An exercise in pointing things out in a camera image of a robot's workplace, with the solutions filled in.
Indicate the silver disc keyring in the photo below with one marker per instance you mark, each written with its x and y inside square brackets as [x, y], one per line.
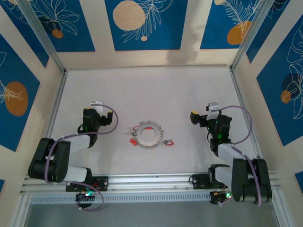
[152, 144]

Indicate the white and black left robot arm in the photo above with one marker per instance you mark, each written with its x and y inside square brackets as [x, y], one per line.
[52, 160]

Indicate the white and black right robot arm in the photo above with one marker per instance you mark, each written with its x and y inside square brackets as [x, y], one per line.
[251, 179]

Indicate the aluminium table edge rail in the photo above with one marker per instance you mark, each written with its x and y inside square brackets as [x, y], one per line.
[50, 106]
[247, 118]

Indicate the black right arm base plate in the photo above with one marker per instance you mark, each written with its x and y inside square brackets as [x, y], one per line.
[200, 182]

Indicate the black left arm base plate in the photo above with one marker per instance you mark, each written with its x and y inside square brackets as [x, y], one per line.
[101, 183]

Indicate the aluminium mounting rail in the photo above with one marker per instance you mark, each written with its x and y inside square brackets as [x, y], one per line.
[149, 180]

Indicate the aluminium frame post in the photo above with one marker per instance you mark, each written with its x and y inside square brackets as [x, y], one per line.
[43, 35]
[248, 35]

